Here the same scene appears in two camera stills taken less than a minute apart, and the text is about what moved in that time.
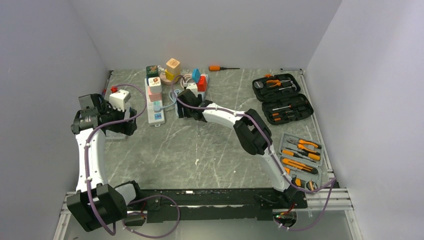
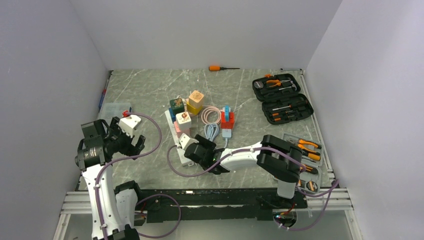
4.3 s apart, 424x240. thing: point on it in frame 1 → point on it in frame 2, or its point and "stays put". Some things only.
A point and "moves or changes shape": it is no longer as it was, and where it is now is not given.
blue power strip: (196, 75) moves or changes shape
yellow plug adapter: (171, 77) moves or changes shape
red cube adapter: (201, 84) → (227, 125)
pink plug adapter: (154, 96) → (180, 132)
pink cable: (185, 79) moves or changes shape
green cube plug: (152, 71) moves or changes shape
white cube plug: (155, 85) → (183, 120)
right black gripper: (180, 107) → (205, 142)
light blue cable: (173, 96) → (211, 131)
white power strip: (156, 118) → (184, 160)
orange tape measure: (311, 185) stays put
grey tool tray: (302, 158) stays put
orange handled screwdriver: (217, 68) stays put
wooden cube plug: (173, 67) moves or changes shape
